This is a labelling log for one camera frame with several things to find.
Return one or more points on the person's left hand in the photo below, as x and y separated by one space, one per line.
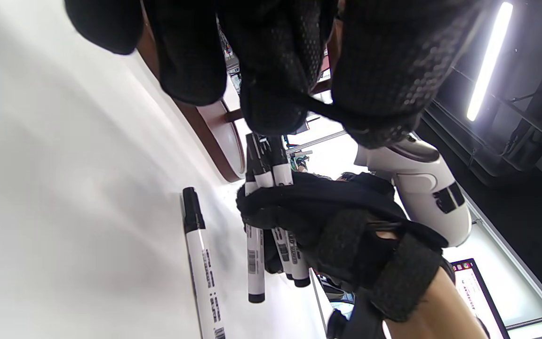
275 56

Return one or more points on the person's right hand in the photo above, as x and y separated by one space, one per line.
327 212

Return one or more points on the black elastic band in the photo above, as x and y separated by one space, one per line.
332 113

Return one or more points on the person's right forearm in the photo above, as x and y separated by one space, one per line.
435 315

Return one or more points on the grey white handheld controller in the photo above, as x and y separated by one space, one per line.
421 188

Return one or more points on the brown wooden hook rack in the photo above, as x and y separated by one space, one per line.
205 136

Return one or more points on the black framed computer monitor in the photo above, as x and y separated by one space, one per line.
475 292

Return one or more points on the long white ceiling light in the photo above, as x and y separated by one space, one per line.
490 61

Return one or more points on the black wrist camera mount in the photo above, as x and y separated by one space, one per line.
355 325

